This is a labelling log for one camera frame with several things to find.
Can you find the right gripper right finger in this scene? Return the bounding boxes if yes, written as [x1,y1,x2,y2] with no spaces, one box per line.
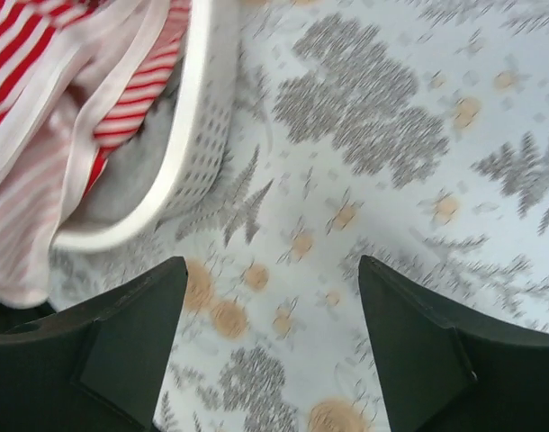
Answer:
[358,256,549,431]

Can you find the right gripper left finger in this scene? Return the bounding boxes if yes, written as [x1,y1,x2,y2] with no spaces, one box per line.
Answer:
[0,256,187,431]

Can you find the red white striped tank top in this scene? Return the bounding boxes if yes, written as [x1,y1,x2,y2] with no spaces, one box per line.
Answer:
[0,1,192,309]

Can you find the grey garment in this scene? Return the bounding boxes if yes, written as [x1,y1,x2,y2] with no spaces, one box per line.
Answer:
[67,60,184,226]

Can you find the floral table mat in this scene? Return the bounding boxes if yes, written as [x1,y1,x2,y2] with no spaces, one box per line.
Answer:
[53,1,549,431]

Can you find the white laundry basket left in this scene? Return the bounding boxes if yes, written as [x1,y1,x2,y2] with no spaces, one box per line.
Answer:
[54,1,240,253]

